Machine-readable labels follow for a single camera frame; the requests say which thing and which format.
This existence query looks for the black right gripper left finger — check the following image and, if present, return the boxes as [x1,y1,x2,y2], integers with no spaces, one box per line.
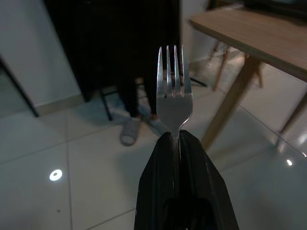
[135,133,180,230]

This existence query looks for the light wooden table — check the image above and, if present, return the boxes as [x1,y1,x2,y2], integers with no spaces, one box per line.
[189,4,307,151]

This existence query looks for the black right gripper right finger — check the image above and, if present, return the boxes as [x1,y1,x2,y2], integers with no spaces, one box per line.
[173,130,238,230]

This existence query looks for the wooden chair legs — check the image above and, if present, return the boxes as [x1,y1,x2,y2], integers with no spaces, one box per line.
[208,40,264,92]

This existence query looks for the grey slipper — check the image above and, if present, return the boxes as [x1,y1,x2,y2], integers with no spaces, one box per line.
[146,114,168,137]
[119,119,141,147]

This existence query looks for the person in black trousers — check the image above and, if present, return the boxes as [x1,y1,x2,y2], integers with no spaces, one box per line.
[117,71,159,120]

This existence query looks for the black metal frame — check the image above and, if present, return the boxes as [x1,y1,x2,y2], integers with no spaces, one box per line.
[0,56,40,118]

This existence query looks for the silver metal fork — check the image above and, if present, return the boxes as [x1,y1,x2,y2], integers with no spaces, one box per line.
[156,45,193,168]

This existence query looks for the black cabinet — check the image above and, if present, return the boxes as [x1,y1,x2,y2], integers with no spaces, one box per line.
[43,0,181,103]

